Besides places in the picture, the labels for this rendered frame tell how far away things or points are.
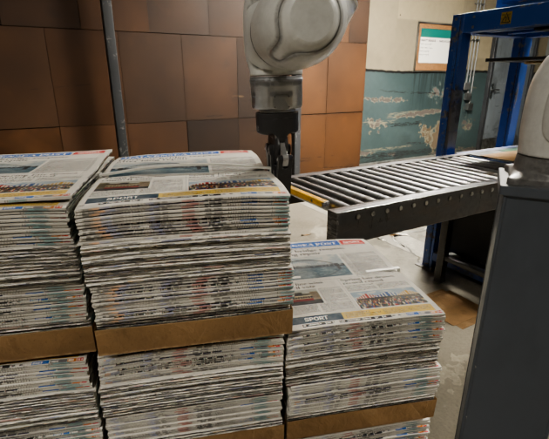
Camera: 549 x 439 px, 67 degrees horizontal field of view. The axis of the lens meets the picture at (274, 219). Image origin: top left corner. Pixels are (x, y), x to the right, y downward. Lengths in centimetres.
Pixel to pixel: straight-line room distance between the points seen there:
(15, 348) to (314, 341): 44
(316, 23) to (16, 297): 52
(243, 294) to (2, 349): 34
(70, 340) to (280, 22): 51
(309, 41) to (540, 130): 62
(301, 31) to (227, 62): 403
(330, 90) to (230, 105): 131
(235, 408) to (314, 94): 454
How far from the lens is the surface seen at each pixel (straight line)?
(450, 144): 277
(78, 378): 71
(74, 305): 65
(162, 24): 435
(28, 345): 70
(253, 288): 61
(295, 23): 52
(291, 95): 72
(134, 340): 65
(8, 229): 63
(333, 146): 531
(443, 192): 170
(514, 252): 105
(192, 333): 64
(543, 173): 102
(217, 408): 76
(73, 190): 63
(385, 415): 86
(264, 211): 58
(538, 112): 102
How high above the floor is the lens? 121
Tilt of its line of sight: 19 degrees down
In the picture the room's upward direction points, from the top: straight up
